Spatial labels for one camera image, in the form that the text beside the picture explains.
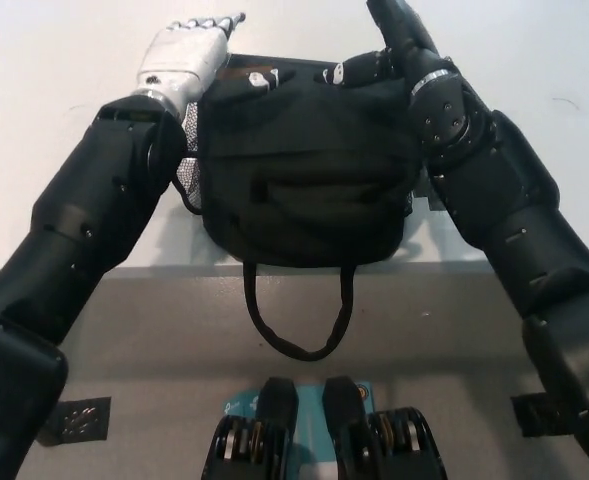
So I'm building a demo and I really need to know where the black soft travel bag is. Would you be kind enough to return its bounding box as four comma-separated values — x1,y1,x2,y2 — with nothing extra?
172,52,424,361

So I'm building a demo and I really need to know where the black tape patch on desk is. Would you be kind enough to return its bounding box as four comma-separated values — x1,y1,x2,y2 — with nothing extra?
413,174,450,215

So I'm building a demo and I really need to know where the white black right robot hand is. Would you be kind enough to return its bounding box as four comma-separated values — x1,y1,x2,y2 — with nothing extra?
318,0,455,94

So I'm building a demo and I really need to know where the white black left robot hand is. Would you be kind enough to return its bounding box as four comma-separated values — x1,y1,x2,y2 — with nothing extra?
132,12,283,119

